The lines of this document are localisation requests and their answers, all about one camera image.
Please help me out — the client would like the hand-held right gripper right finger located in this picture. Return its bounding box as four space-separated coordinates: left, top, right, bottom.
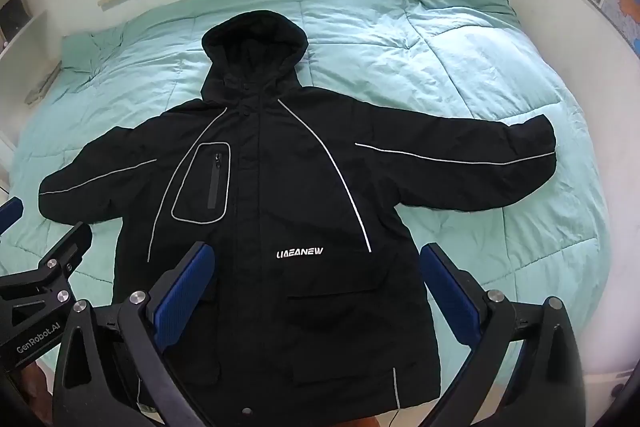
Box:
421 243 586 427

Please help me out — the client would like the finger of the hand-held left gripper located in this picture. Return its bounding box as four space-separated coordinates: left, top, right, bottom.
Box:
0 222 94 308
0 196 25 239

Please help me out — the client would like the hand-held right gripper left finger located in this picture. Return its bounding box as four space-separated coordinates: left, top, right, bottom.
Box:
52 241 217 427

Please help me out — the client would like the black hooded jacket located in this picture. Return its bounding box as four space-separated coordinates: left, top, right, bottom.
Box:
39 9 558 425

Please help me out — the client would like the white shelf unit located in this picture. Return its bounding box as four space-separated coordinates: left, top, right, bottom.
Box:
0 0 63 108

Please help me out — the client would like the teal quilt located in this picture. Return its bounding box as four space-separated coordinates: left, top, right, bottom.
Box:
0 0 613 388

